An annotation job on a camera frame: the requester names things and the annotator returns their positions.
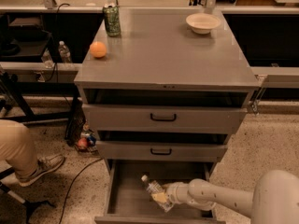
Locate grey open bottom drawer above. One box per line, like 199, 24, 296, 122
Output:
94, 160, 225, 224

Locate orange fruit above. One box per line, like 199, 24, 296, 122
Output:
90, 42, 107, 58

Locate black floor cable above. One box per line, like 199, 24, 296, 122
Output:
57, 158, 104, 224

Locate small water bottle on shelf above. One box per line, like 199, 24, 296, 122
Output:
58, 41, 72, 63

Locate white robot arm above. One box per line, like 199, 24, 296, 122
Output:
149, 170, 299, 224

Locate grey top drawer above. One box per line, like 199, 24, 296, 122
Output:
83, 105, 247, 134

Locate blue object on floor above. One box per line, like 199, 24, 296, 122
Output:
87, 135, 96, 147

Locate clear plastic water bottle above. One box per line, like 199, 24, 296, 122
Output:
141, 175, 174, 213

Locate grey drawer cabinet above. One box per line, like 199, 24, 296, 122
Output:
74, 7, 261, 224

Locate person leg beige trousers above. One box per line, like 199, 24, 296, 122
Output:
0, 119, 38, 183

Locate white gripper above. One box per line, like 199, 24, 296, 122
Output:
151, 182, 188, 204

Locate grey sneaker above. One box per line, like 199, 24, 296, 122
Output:
16, 154, 64, 187

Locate black stool leg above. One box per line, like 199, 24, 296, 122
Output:
0, 167, 54, 224

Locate grey middle drawer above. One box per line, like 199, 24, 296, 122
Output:
96, 141, 227, 162

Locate red apple on floor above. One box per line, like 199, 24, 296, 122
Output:
77, 138, 89, 150

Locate green drink can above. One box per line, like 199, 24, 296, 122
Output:
103, 3, 121, 36

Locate white bowl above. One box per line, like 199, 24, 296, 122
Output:
186, 13, 221, 35

